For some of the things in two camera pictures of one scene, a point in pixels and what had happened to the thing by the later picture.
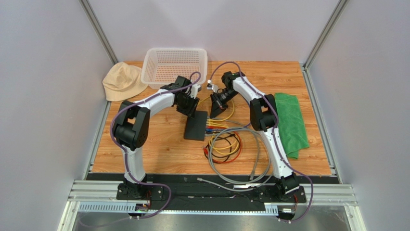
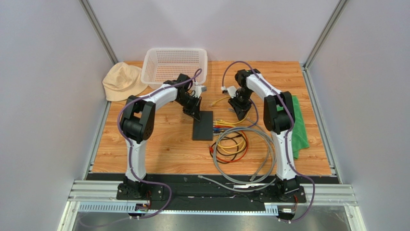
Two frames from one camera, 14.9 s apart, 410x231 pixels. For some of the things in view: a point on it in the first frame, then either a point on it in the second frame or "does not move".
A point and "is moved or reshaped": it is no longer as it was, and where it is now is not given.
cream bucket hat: [123, 82] does not move
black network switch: [196, 126] is moved or reshaped
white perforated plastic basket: [162, 66] does not move
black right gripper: [219, 100] -> [240, 103]
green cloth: [292, 125] does not move
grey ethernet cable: [251, 176] -> [266, 135]
